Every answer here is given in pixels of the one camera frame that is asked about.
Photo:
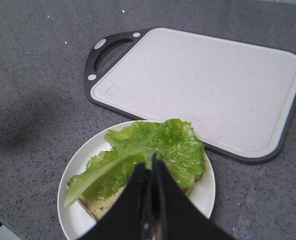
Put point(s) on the green lettuce leaf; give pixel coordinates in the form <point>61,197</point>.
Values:
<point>173,141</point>

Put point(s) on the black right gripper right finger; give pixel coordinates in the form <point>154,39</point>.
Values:
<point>178,217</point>

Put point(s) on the white cutting board dark rim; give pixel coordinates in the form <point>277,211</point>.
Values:
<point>239,97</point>

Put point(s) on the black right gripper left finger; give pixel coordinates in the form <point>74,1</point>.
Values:
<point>130,217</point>

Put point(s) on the bottom bread slice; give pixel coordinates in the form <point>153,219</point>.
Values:
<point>98,208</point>

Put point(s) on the white round plate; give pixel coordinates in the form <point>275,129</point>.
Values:
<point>75,221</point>

